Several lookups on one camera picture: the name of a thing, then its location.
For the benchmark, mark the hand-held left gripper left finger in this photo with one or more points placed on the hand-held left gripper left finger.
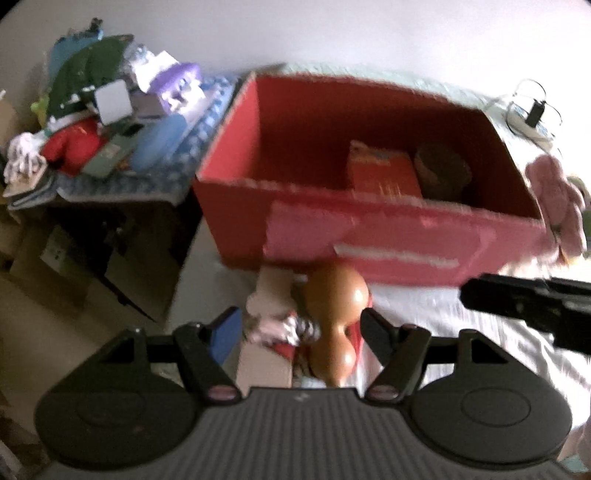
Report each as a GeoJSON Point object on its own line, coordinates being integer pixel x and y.
{"type": "Point", "coordinates": [226, 337]}

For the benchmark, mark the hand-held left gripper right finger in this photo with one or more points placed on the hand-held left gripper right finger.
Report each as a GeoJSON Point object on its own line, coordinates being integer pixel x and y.
{"type": "Point", "coordinates": [374, 332]}

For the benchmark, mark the white power strip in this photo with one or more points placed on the white power strip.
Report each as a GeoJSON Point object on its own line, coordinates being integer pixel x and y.
{"type": "Point", "coordinates": [519, 121]}

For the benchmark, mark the small red flowered box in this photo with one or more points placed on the small red flowered box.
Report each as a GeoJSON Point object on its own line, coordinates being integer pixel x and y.
{"type": "Point", "coordinates": [383, 173]}

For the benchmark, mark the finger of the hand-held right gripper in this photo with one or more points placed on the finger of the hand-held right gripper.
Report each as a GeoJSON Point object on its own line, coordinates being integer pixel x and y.
{"type": "Point", "coordinates": [508, 297]}

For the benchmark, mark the red plush toy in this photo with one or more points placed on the red plush toy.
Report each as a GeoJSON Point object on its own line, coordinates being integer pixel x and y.
{"type": "Point", "coordinates": [71, 141]}

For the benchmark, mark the grey green flat box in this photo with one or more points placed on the grey green flat box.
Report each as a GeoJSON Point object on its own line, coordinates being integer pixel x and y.
{"type": "Point", "coordinates": [108, 157]}

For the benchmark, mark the large red cardboard box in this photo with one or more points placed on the large red cardboard box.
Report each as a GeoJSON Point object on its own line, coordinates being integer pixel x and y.
{"type": "Point", "coordinates": [323, 221]}

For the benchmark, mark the blue checked cloth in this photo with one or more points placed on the blue checked cloth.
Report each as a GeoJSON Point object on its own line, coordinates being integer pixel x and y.
{"type": "Point", "coordinates": [203, 124]}

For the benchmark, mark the mauve pink teddy bear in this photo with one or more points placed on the mauve pink teddy bear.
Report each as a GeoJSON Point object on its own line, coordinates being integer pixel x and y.
{"type": "Point", "coordinates": [554, 198]}

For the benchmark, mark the brown cardboard box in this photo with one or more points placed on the brown cardboard box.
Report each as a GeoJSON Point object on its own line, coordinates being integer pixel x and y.
{"type": "Point", "coordinates": [46, 272]}

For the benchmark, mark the brown gourd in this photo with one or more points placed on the brown gourd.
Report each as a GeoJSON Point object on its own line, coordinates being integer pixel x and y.
{"type": "Point", "coordinates": [337, 295]}

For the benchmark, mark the black charger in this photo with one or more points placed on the black charger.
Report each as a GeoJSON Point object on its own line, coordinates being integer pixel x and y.
{"type": "Point", "coordinates": [537, 113]}

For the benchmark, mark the purple haired figure box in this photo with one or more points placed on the purple haired figure box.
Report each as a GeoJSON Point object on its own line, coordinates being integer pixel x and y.
{"type": "Point", "coordinates": [175, 78]}

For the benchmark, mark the white tentacled plush toy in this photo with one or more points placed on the white tentacled plush toy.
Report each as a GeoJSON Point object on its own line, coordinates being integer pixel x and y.
{"type": "Point", "coordinates": [23, 154]}

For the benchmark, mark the white square card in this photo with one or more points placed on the white square card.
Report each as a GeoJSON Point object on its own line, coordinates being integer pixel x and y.
{"type": "Point", "coordinates": [113, 99]}

